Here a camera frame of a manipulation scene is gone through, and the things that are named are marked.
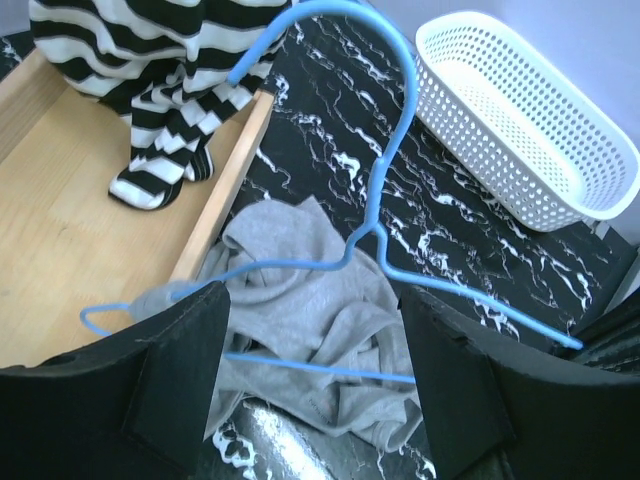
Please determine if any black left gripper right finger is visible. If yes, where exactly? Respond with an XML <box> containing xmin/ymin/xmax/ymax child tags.
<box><xmin>399</xmin><ymin>287</ymin><xmax>639</xmax><ymax>479</ymax></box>

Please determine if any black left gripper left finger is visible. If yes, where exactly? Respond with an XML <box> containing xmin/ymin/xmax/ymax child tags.
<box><xmin>1</xmin><ymin>282</ymin><xmax>230</xmax><ymax>479</ymax></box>

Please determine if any grey tank top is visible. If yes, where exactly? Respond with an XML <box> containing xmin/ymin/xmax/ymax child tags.
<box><xmin>172</xmin><ymin>194</ymin><xmax>425</xmax><ymax>454</ymax></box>

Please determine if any blue wire hanger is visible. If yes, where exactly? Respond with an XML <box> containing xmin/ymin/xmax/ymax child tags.
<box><xmin>79</xmin><ymin>0</ymin><xmax>585</xmax><ymax>385</ymax></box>

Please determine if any black white striped tank top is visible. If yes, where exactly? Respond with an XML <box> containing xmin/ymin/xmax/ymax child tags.
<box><xmin>29</xmin><ymin>0</ymin><xmax>288</xmax><ymax>210</ymax></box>

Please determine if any wooden clothes rack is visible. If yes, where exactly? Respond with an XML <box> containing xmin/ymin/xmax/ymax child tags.
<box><xmin>1</xmin><ymin>52</ymin><xmax>274</xmax><ymax>366</ymax></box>

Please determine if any white perforated plastic basket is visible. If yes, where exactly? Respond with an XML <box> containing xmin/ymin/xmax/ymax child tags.
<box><xmin>415</xmin><ymin>11</ymin><xmax>639</xmax><ymax>232</ymax></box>

